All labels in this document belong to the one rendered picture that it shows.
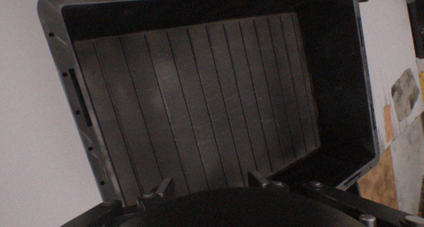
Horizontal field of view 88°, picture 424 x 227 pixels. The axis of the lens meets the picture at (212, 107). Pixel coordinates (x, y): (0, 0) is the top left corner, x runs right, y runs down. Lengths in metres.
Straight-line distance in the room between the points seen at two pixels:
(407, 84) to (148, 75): 1.05
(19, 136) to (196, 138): 0.26
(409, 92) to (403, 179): 2.14
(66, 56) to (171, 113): 0.16
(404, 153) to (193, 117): 3.00
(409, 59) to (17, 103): 1.26
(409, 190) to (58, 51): 3.39
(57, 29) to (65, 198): 0.31
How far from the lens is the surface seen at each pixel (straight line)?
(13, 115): 0.44
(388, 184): 2.94
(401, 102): 1.14
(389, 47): 1.09
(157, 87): 0.30
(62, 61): 0.20
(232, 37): 0.37
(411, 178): 3.43
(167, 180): 0.16
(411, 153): 3.37
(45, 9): 0.21
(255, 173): 0.16
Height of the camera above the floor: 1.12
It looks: 62 degrees down
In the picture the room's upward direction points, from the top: 92 degrees clockwise
